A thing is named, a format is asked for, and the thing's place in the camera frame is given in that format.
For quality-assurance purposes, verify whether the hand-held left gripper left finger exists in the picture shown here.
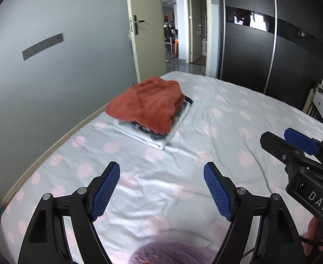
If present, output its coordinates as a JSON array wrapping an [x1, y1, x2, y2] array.
[[18, 161, 121, 264]]

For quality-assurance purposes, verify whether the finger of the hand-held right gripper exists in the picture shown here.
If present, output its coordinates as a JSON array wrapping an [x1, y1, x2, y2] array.
[[284, 128, 323, 160], [260, 131, 306, 169]]

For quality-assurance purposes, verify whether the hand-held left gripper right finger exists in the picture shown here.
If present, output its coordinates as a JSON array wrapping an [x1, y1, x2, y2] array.
[[203, 161, 306, 264]]

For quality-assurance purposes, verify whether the rust red towel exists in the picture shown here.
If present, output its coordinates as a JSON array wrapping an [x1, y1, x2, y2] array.
[[106, 78, 186, 134]]

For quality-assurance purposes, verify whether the person's right hand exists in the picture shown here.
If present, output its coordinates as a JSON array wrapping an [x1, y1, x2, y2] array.
[[302, 215, 323, 244]]

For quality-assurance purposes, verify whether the white radiator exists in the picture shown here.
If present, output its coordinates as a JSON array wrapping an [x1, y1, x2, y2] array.
[[305, 88, 320, 117]]

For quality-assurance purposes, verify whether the bed with dotted sheet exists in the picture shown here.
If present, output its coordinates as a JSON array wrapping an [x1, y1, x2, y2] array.
[[0, 70, 323, 264]]

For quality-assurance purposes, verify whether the white folded garment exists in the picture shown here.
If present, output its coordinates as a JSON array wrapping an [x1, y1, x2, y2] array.
[[113, 102, 194, 151]]

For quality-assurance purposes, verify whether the purple fleece robe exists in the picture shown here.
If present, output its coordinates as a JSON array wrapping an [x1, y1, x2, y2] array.
[[130, 240, 217, 264]]

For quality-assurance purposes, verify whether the black white patterned garment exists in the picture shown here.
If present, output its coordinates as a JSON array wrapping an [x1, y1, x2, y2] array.
[[128, 95, 193, 142]]

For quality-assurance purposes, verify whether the dark sliding door wardrobe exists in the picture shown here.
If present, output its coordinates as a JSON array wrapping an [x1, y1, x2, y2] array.
[[218, 0, 323, 113]]

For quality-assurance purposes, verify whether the cream room door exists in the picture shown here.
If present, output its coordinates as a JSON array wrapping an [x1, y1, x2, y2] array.
[[125, 0, 167, 84]]

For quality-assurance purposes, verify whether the hallway chair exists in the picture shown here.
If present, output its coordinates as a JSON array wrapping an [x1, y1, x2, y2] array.
[[164, 25, 180, 59]]

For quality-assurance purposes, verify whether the beige hallway door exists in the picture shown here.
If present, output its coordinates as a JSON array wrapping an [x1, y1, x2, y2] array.
[[187, 0, 207, 66]]

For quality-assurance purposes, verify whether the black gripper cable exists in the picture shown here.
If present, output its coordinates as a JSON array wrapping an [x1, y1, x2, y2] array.
[[301, 238, 323, 247]]

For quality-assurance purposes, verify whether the grey wall outlet strip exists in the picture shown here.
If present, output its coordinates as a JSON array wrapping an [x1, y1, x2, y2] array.
[[22, 33, 63, 60]]

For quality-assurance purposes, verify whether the black door handle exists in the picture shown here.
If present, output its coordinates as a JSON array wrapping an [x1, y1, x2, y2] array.
[[130, 15, 145, 35]]

